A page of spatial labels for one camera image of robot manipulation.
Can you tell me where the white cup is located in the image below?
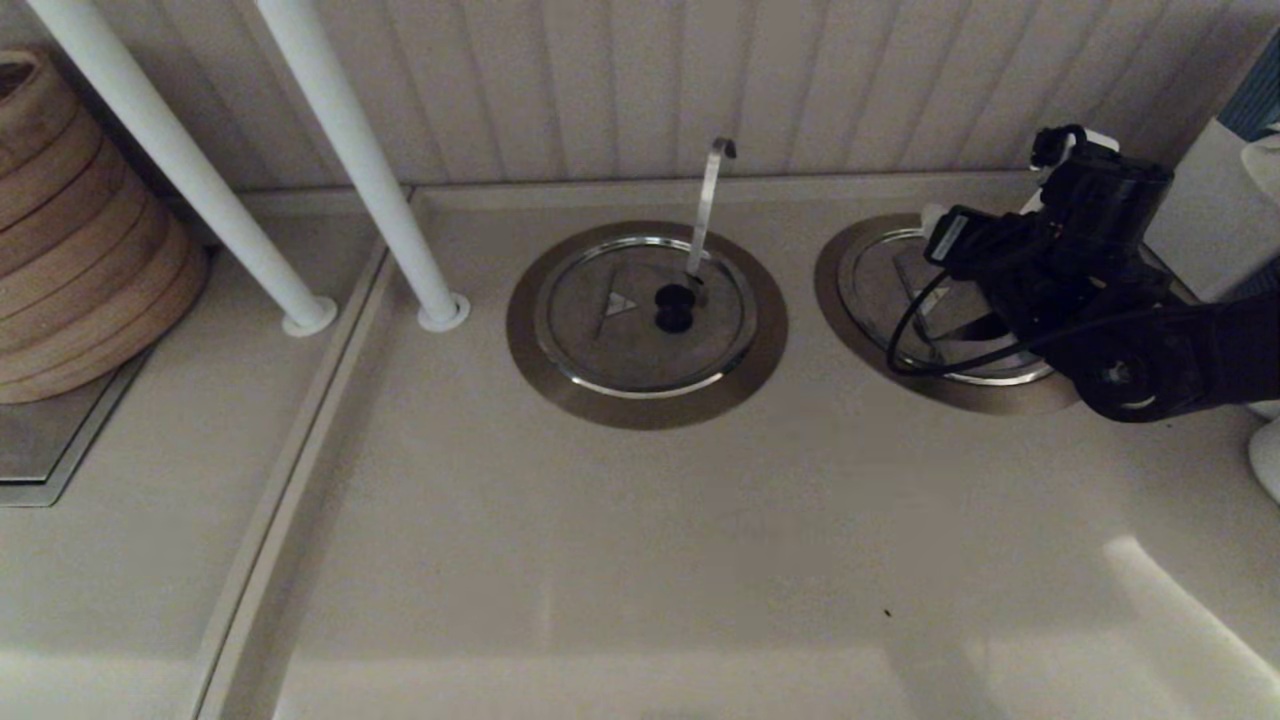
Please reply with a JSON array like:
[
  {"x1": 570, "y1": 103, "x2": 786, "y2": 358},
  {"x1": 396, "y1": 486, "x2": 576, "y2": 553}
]
[{"x1": 1242, "y1": 135, "x2": 1280, "y2": 206}]

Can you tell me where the white round base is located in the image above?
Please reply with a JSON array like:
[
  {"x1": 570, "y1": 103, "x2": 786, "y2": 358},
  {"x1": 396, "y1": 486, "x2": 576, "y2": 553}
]
[{"x1": 1250, "y1": 420, "x2": 1280, "y2": 504}]

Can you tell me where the teal striped container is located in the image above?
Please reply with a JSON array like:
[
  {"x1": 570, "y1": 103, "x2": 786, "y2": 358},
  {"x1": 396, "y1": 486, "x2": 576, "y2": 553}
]
[{"x1": 1218, "y1": 30, "x2": 1280, "y2": 141}]

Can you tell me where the white rectangular box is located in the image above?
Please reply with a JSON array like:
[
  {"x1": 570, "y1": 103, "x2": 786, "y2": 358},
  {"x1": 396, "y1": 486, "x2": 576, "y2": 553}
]
[{"x1": 1145, "y1": 117, "x2": 1280, "y2": 304}]

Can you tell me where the white support pole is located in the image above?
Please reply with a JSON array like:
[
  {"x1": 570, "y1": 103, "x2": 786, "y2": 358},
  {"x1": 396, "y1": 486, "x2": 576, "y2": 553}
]
[
  {"x1": 255, "y1": 0, "x2": 472, "y2": 334},
  {"x1": 25, "y1": 0, "x2": 339, "y2": 338}
]

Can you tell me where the round steel lid black knob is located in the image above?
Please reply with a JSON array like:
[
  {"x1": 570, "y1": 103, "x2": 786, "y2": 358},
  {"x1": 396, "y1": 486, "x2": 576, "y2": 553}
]
[
  {"x1": 533, "y1": 236, "x2": 759, "y2": 399},
  {"x1": 838, "y1": 228, "x2": 1057, "y2": 387}
]

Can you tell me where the round steel well rim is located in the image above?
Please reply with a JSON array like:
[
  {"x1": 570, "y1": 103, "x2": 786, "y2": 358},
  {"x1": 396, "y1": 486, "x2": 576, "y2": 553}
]
[
  {"x1": 814, "y1": 213, "x2": 1197, "y2": 416},
  {"x1": 506, "y1": 220, "x2": 790, "y2": 431}
]

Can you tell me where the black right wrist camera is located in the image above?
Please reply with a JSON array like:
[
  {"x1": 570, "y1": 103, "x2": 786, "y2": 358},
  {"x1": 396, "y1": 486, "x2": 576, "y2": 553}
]
[{"x1": 1030, "y1": 125, "x2": 1177, "y2": 273}]

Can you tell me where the bamboo steamer stack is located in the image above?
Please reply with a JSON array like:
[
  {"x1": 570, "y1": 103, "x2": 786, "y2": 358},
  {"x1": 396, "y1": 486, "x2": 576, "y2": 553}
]
[{"x1": 0, "y1": 48, "x2": 210, "y2": 406}]

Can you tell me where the flat steel tray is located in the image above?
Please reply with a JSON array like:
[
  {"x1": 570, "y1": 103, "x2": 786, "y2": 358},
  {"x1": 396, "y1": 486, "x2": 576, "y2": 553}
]
[{"x1": 0, "y1": 345, "x2": 151, "y2": 509}]

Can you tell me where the black cable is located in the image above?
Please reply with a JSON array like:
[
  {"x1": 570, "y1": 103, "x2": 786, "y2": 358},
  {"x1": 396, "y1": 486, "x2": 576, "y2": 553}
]
[{"x1": 885, "y1": 270, "x2": 1061, "y2": 379}]

